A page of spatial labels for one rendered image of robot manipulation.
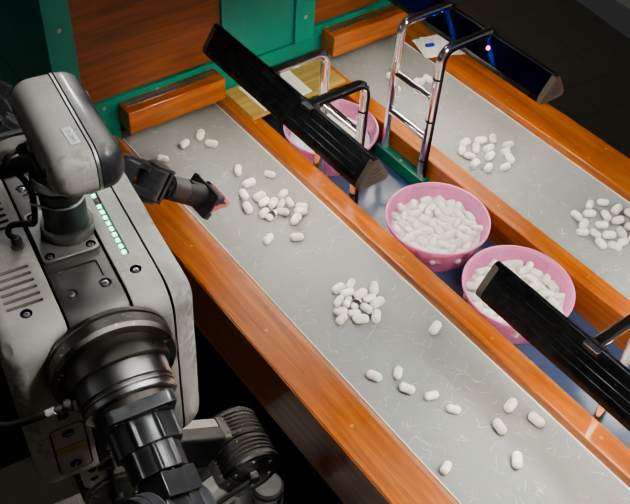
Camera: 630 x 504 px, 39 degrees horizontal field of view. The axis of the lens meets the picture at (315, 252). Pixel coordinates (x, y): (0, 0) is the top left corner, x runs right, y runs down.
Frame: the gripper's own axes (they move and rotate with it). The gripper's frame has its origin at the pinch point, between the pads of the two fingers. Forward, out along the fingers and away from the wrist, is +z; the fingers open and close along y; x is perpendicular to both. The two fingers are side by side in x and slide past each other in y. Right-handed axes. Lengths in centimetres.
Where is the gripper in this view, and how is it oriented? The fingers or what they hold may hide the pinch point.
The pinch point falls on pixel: (225, 203)
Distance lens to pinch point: 212.4
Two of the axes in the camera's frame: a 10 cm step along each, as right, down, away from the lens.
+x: -5.6, 7.9, 2.6
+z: 5.7, 1.4, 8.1
